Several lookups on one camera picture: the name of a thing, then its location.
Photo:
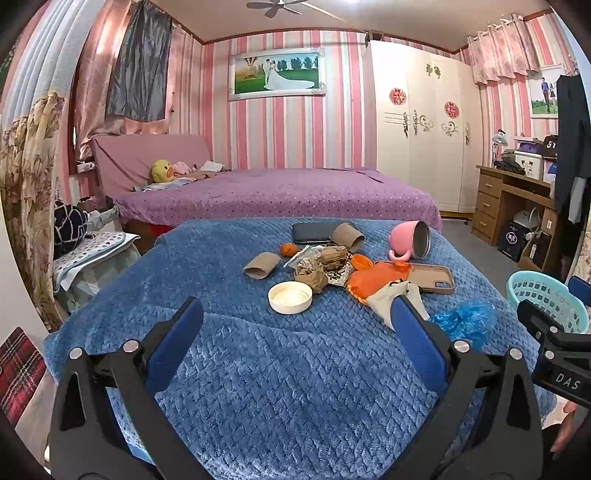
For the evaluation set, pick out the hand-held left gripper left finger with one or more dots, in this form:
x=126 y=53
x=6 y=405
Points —
x=178 y=337

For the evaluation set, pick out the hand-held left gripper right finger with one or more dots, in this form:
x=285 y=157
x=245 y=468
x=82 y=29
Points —
x=415 y=341

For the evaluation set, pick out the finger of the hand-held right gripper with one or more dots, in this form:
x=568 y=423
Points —
x=535 y=321
x=581 y=290

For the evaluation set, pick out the light blue plastic basket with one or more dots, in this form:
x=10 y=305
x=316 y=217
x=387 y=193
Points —
x=545 y=290

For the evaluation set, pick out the white cloth piece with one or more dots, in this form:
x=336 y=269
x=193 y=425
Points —
x=383 y=302

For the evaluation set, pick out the blue plastic bag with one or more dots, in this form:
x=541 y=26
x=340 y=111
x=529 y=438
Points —
x=464 y=321

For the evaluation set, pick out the orange plastic bag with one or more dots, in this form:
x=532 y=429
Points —
x=371 y=281

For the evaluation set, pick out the orange plastic cap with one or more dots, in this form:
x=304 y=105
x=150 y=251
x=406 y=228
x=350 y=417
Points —
x=361 y=261

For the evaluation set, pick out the silver printed snack wrapper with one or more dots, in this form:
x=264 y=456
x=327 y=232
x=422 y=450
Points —
x=339 y=277

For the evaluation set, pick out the cardboard tube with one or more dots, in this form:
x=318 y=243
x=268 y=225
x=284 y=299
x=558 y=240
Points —
x=261 y=266
x=346 y=236

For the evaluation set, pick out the brown paper bag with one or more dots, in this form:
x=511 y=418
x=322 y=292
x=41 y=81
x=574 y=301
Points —
x=332 y=257

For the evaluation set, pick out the white round lid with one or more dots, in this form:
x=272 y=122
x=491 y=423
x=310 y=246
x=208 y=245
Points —
x=290 y=297

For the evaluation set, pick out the tangerine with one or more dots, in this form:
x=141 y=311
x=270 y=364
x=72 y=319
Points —
x=288 y=249

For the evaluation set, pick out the person's right hand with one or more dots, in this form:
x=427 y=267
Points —
x=567 y=427

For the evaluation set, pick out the brown cardboard box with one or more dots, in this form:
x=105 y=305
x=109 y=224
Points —
x=535 y=251

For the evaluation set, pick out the tan phone case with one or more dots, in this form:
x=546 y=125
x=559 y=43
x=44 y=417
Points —
x=434 y=279

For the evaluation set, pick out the black printed box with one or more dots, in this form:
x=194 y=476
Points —
x=511 y=241

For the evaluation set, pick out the white small fan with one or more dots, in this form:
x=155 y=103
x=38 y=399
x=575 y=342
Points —
x=526 y=219

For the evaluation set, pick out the pink cup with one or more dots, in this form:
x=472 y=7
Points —
x=400 y=237

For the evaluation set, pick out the white dotted pad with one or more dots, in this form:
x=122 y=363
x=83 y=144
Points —
x=92 y=249

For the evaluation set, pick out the blue knitted blanket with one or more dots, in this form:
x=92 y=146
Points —
x=295 y=392

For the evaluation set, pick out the wooden desk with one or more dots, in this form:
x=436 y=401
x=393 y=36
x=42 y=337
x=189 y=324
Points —
x=491 y=189

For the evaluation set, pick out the white storage box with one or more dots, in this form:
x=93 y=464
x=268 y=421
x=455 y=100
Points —
x=528 y=165

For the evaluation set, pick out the dark clothes heap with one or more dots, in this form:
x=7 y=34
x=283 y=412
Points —
x=512 y=164

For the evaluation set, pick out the black bag with white print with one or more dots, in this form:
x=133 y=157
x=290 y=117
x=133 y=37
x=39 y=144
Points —
x=550 y=146

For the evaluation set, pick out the pile of clothes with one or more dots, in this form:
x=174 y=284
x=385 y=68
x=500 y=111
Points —
x=99 y=212

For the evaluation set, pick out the black phone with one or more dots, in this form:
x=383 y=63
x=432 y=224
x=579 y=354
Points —
x=314 y=233

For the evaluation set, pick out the dark hanging clothes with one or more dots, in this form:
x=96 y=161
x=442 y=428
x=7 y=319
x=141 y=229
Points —
x=570 y=138

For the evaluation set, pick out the purple bag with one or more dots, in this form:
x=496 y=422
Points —
x=530 y=146

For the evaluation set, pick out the black patterned bag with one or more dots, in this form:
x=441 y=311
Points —
x=69 y=228

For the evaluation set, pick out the red plaid cloth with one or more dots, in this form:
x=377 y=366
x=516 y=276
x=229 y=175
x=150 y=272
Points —
x=21 y=374

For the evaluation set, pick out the yellow duck plush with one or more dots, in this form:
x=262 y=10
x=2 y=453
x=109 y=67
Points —
x=161 y=170

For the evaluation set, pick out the pink clothes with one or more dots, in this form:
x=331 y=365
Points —
x=182 y=167

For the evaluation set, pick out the desk lamp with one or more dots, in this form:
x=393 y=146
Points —
x=499 y=141

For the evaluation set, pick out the white folded cloth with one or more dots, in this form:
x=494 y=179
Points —
x=211 y=167

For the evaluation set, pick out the purple dotted bed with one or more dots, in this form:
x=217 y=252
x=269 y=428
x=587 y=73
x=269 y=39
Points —
x=286 y=194

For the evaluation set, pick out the pink headboard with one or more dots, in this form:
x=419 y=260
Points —
x=124 y=159

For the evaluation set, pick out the white wardrobe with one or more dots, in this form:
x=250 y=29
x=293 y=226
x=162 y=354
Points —
x=420 y=152

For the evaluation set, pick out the white power strip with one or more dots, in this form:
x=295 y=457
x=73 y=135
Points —
x=85 y=167

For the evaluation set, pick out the small framed photo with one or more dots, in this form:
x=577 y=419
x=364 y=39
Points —
x=542 y=97

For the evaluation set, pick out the floral striped curtain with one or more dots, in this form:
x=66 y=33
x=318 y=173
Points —
x=27 y=161

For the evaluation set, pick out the pink valance curtain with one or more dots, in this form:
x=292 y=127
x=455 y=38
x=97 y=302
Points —
x=501 y=50

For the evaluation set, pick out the pink shiny curtain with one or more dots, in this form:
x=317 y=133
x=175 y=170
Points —
x=94 y=83

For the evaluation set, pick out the grey window cloth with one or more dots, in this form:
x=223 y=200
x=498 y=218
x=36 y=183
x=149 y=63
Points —
x=138 y=69

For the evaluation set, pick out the framed wedding picture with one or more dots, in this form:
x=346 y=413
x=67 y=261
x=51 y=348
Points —
x=277 y=74

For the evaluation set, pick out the ceiling fan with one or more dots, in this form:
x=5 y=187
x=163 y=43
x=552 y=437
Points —
x=277 y=5

